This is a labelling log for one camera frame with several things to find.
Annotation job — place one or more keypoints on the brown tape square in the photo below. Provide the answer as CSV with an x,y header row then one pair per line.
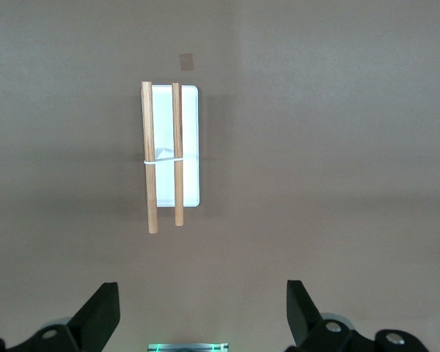
x,y
186,61

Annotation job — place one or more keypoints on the white towel rack wooden rods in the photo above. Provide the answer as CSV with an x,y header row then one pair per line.
x,y
165,110

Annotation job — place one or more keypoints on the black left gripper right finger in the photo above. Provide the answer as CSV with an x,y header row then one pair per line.
x,y
300,315

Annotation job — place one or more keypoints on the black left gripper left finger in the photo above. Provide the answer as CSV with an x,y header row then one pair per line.
x,y
95,319

